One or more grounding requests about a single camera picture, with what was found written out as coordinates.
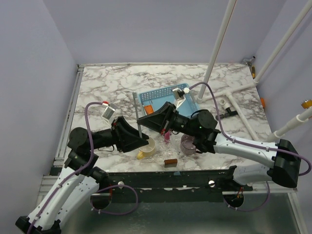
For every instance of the yellow mug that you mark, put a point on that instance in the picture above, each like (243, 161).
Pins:
(147, 150)

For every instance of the light blue perforated basket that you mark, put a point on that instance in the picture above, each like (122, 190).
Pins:
(157, 97)

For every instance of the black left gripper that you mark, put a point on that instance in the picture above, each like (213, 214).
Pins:
(127, 144)

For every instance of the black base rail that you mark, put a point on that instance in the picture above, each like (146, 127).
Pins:
(169, 186)

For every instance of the grey toothbrush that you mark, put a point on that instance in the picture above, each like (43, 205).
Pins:
(136, 111)

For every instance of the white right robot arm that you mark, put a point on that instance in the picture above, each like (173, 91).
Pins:
(273, 162)

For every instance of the mauve mug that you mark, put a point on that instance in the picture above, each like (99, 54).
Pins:
(187, 147)

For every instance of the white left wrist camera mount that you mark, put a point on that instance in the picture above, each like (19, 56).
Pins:
(109, 109)

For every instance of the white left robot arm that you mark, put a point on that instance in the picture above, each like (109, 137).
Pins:
(80, 176)

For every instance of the white pvc pipe frame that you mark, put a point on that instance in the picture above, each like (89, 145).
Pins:
(233, 85)

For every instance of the orange yellow clamp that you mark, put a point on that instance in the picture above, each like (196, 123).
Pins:
(307, 104)

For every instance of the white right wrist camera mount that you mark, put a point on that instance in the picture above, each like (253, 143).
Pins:
(180, 96)

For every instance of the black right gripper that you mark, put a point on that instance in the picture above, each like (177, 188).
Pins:
(161, 120)

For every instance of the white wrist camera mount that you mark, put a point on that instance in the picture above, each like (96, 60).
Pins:
(180, 96)
(109, 109)

